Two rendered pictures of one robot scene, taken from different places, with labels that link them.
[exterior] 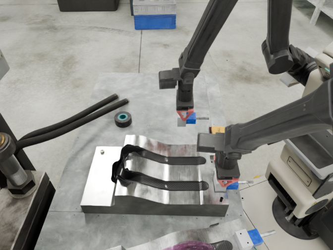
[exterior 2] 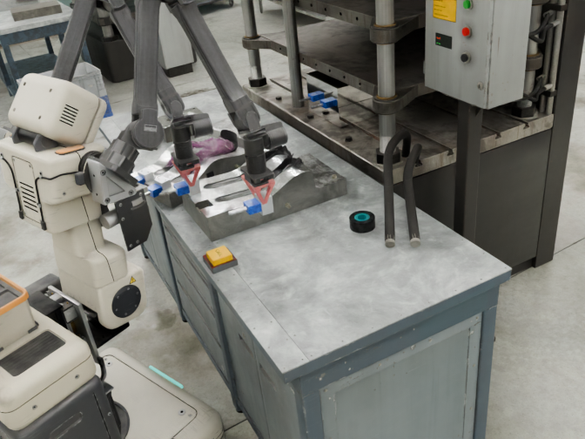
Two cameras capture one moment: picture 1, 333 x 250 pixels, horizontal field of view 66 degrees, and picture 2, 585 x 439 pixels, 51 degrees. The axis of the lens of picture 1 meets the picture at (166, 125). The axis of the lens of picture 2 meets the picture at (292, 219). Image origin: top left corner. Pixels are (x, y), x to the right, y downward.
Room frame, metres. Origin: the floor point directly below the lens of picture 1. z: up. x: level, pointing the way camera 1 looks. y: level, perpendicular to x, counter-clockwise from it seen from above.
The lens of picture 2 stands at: (2.25, -0.69, 1.82)
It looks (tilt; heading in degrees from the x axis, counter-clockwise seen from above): 31 degrees down; 154
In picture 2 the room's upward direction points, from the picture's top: 7 degrees counter-clockwise
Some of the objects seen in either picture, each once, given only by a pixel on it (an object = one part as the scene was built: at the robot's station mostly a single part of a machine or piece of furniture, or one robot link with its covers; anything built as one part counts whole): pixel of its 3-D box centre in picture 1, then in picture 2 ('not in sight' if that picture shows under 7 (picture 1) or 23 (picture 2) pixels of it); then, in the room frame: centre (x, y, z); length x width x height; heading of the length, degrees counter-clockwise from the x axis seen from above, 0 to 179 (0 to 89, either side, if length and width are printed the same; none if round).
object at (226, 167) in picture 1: (227, 158); (184, 150); (0.48, -0.19, 1.04); 0.10 x 0.07 x 0.07; 179
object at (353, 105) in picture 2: not in sight; (370, 86); (0.01, 0.85, 0.87); 0.50 x 0.27 x 0.17; 89
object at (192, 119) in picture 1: (193, 118); (249, 207); (0.77, -0.11, 0.94); 0.13 x 0.05 x 0.05; 88
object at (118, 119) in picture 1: (123, 119); (362, 221); (0.88, 0.21, 0.82); 0.08 x 0.08 x 0.04
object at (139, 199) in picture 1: (155, 173); (263, 184); (0.54, 0.04, 0.87); 0.50 x 0.26 x 0.14; 89
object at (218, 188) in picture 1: (234, 182); (178, 189); (0.48, -0.23, 0.91); 0.13 x 0.05 x 0.05; 89
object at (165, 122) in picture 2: not in sight; (181, 124); (-0.26, 0.04, 0.84); 0.20 x 0.15 x 0.07; 89
